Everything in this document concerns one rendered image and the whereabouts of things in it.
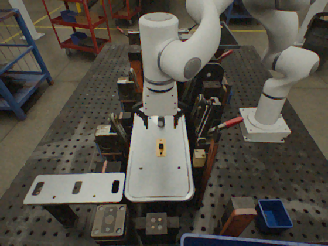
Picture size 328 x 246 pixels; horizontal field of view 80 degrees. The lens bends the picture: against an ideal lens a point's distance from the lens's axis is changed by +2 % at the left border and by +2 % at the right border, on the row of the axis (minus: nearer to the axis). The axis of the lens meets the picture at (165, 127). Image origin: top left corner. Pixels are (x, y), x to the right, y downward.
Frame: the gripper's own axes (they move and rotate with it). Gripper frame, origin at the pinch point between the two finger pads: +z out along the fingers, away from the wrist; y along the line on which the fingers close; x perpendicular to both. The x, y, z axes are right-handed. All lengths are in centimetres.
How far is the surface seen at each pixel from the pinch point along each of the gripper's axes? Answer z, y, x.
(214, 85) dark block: 0.4, -22.1, -22.8
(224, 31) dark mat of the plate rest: -4, -37, -71
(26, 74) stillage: 96, 188, -203
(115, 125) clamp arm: 3.9, 16.3, -4.1
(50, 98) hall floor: 113, 149, -169
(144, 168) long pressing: 12.3, 5.7, 9.0
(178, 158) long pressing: 12.3, -6.0, 4.9
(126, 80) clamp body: 8.0, 17.2, -40.0
